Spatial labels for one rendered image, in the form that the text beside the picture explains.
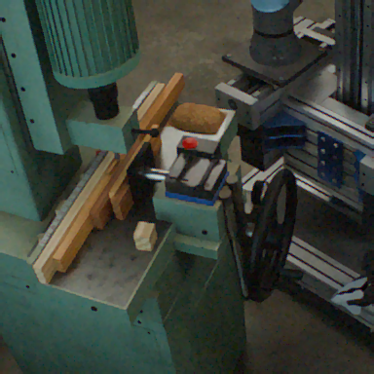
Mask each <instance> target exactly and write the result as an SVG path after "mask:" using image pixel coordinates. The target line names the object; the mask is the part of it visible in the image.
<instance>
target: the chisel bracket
mask: <svg viewBox="0 0 374 374"><path fill-rule="evenodd" d="M119 108H120V112H119V114H118V115H117V116H115V117H114V118H111V119H108V120H101V119H100V120H98V119H97V118H96V117H95V112H94V106H93V104H92V103H91V102H90V101H88V100H83V99H81V100H79V102H78V104H77V105H76V106H75V107H74V109H73V110H72V111H71V112H70V114H69V115H68V116H67V117H66V118H65V123H66V125H67V128H68V132H69V138H70V141H71V144H74V145H78V146H88V147H92V148H97V149H101V150H106V151H112V152H116V153H121V154H128V153H129V152H130V150H131V149H132V147H133V146H134V144H135V143H136V141H137V140H138V138H139V135H140V133H131V129H132V128H134V129H141V127H140V124H139V120H138V115H137V110H136V107H127V106H122V105H119Z"/></svg>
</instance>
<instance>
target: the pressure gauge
mask: <svg viewBox="0 0 374 374"><path fill-rule="evenodd" d="M268 185H269V182H268V181H262V180H256V181H255V183H254V185H253V188H252V192H251V202H252V203H253V204H254V207H257V206H258V205H260V204H261V201H262V199H263V196H264V194H265V192H266V190H267V187H268Z"/></svg>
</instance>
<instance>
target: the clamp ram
mask: <svg viewBox="0 0 374 374"><path fill-rule="evenodd" d="M169 173H170V171H166V170H161V169H156V166H155V160H154V155H153V151H152V146H151V143H150V142H144V143H143V144H142V146H141V148H140V149H139V151H138V152H137V154H136V155H135V157H134V159H133V160H132V162H131V164H130V165H129V167H128V168H127V174H128V179H129V183H130V187H131V194H132V198H133V202H134V203H135V204H139V203H140V202H141V200H142V199H143V197H144V195H145V194H146V192H147V190H148V189H149V187H150V185H151V184H152V182H153V181H156V182H161V183H162V182H163V180H164V178H165V177H166V176H168V174H169Z"/></svg>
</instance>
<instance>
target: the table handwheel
mask: <svg viewBox="0 0 374 374"><path fill-rule="evenodd" d="M284 184H285V207H284V217H283V221H282V223H279V221H278V207H277V198H278V196H279V194H280V192H281V189H282V187H283V186H284ZM296 211H297V183H296V176H295V173H294V172H293V171H292V170H291V169H289V168H281V169H279V170H278V171H277V172H276V173H275V174H274V175H273V178H272V180H271V182H270V183H269V185H268V187H267V190H266V192H265V194H264V196H263V199H262V201H261V204H260V207H259V209H258V212H257V216H256V219H255V223H254V224H252V223H248V229H246V230H245V232H244V233H240V235H241V238H242V239H246V240H250V247H249V253H248V260H247V279H246V287H247V291H248V294H249V297H251V299H252V301H254V302H256V303H261V302H264V301H266V300H267V299H268V298H269V297H270V295H271V294H272V292H273V291H274V289H275V288H276V286H277V284H278V282H279V279H280V277H281V276H279V275H278V272H279V268H284V265H285V263H286V259H287V256H288V252H289V250H290V245H291V241H292V236H293V232H294V226H295V219H296ZM264 248H265V249H266V253H265V257H264V261H263V265H262V257H263V250H264ZM274 251H276V252H277V253H276V256H275V259H274V262H273V265H272V268H271V271H270V273H269V275H268V277H267V274H268V271H269V267H270V264H271V260H272V258H273V254H274ZM261 265H262V270H261Z"/></svg>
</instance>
